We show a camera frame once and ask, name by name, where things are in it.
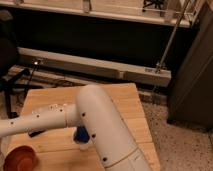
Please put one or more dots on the orange ceramic bowl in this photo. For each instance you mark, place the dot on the orange ceramic bowl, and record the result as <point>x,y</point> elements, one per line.
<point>22,158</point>

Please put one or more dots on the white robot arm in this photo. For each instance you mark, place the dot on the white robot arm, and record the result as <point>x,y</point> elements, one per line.
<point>93,109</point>

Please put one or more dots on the metal pole stand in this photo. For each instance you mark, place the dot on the metal pole stand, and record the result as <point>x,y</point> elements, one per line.
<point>171,38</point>

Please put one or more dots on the long grey metal beam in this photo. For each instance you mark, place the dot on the long grey metal beam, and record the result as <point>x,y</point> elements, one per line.
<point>140,74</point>

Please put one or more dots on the dark cabinet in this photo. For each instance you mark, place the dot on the dark cabinet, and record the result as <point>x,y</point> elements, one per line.
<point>191,95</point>

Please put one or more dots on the black and white box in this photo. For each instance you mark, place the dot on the black and white box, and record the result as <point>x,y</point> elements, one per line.
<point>33,134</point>

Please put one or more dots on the black office chair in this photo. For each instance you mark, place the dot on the black office chair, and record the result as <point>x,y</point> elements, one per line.
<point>9,56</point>

